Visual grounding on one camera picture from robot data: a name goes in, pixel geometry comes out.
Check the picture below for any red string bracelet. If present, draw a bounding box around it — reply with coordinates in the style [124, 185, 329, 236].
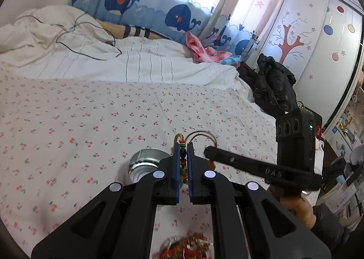
[157, 232, 214, 259]

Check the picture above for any colourful beaded bracelet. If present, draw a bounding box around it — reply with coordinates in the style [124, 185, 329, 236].
[173, 132, 189, 188]

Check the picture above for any person's right forearm dark sleeve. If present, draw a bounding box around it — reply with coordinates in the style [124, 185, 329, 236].
[312, 204, 350, 251]

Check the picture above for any person's right hand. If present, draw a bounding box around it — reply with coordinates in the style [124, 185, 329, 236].
[267, 186, 316, 229]

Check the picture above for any black jacket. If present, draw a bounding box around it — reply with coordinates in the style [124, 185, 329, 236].
[238, 54, 298, 118]

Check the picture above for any round silver metal tin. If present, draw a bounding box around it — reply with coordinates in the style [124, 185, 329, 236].
[124, 148, 171, 185]

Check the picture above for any white wardrobe with tree decal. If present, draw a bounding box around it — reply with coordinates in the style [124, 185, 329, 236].
[258, 0, 363, 126]

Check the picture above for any cherry print bed sheet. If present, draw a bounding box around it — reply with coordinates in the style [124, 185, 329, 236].
[1, 65, 277, 255]

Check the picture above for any pink cloth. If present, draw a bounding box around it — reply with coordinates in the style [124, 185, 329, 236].
[186, 31, 232, 63]

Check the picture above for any striped beige pillow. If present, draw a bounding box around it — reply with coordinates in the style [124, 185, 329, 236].
[96, 19, 168, 40]

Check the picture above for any white striped duvet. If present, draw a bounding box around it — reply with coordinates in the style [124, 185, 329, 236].
[1, 5, 253, 101]

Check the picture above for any black charging cable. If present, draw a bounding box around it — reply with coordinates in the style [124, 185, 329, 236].
[12, 11, 123, 61]

